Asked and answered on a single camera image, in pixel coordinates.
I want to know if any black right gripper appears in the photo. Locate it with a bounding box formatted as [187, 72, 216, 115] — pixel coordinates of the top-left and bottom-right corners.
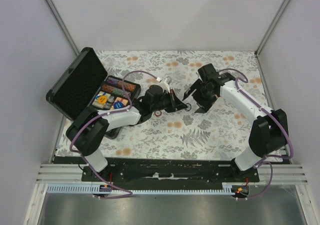
[184, 79, 218, 115]

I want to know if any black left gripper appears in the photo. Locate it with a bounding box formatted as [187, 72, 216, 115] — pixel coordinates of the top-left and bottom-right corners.
[151, 90, 187, 114]

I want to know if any red 5 poker chip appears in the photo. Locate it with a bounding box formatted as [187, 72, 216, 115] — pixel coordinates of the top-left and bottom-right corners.
[154, 110, 162, 117]

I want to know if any red Texas Holdem card deck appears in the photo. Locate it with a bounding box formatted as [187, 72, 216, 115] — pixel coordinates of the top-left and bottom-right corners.
[110, 97, 129, 110]

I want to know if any blue small blind button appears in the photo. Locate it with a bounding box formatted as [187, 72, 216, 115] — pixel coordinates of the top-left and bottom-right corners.
[112, 101, 124, 110]

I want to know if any yellow big blind button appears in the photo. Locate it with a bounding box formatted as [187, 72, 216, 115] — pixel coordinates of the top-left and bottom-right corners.
[97, 95, 108, 105]

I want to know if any blue card deck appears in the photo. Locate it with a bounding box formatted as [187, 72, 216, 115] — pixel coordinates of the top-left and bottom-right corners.
[92, 91, 111, 108]

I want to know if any blue 10 chip stack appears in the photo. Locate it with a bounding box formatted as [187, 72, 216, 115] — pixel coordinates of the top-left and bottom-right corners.
[186, 104, 192, 111]

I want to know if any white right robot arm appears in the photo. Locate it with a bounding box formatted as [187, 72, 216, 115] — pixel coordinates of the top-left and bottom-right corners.
[183, 79, 292, 182]

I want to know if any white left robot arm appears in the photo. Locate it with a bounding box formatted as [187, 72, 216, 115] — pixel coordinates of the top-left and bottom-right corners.
[66, 87, 191, 182]

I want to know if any black poker set case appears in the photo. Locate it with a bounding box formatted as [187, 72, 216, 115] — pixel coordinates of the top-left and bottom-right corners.
[46, 47, 141, 123]

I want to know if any floral patterned table mat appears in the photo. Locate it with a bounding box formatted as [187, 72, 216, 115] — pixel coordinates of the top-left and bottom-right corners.
[97, 50, 267, 160]

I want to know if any red purple chip row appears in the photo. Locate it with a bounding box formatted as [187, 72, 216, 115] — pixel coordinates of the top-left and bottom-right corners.
[106, 76, 137, 92]

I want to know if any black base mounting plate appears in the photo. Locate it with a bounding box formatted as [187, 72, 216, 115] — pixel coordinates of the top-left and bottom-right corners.
[81, 156, 261, 191]

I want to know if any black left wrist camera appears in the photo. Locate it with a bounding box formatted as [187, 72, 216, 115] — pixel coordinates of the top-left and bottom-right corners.
[143, 85, 163, 104]

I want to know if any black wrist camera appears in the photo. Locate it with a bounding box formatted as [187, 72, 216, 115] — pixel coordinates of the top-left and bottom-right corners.
[143, 85, 163, 104]
[197, 63, 219, 82]

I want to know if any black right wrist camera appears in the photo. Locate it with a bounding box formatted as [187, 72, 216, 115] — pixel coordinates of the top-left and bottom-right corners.
[197, 63, 219, 82]

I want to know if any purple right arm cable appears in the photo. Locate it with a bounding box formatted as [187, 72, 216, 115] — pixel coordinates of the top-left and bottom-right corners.
[218, 68, 295, 201]

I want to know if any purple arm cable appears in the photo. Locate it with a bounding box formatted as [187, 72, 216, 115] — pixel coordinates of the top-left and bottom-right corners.
[69, 70, 162, 200]
[218, 68, 295, 201]

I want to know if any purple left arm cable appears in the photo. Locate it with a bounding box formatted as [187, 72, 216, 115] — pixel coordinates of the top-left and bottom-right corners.
[69, 70, 162, 200]

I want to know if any white slotted cable duct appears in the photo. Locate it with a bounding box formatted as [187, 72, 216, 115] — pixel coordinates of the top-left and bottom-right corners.
[46, 183, 237, 195]

